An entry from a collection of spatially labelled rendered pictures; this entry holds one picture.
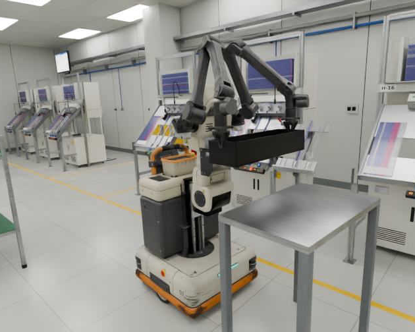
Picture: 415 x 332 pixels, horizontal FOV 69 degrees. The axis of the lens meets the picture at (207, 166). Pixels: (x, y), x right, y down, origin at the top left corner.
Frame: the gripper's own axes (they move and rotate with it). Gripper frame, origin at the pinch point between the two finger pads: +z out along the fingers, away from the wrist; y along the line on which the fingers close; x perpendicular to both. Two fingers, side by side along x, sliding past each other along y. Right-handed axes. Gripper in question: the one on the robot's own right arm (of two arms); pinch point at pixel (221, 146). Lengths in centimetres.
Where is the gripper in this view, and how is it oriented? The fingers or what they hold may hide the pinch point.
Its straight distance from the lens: 138.9
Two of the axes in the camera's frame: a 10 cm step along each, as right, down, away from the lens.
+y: 7.3, -1.7, 6.6
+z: 0.5, 9.8, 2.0
